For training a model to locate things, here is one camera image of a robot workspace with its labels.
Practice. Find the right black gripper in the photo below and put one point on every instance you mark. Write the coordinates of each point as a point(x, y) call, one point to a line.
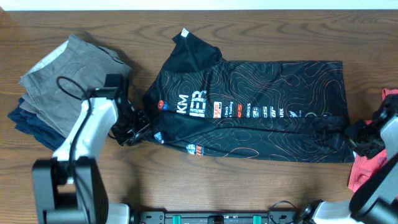
point(369, 152)

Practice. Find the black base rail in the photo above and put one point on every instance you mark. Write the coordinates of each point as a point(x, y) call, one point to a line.
point(158, 217)

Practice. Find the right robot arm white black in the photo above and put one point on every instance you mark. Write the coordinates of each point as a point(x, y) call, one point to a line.
point(376, 200)

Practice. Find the red printed t-shirt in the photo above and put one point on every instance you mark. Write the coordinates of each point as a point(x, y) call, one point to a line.
point(363, 168)

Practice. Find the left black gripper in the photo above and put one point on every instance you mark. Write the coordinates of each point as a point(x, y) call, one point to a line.
point(145, 128)

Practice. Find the folded navy blue garment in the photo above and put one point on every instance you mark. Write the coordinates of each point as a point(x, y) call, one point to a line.
point(29, 123)

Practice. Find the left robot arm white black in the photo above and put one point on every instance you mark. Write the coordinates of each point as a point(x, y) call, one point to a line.
point(68, 187)

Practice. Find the folded grey trousers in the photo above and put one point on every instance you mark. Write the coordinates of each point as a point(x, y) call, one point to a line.
point(54, 85)

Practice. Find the black cycling jersey orange lines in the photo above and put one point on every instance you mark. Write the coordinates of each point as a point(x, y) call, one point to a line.
point(292, 111)

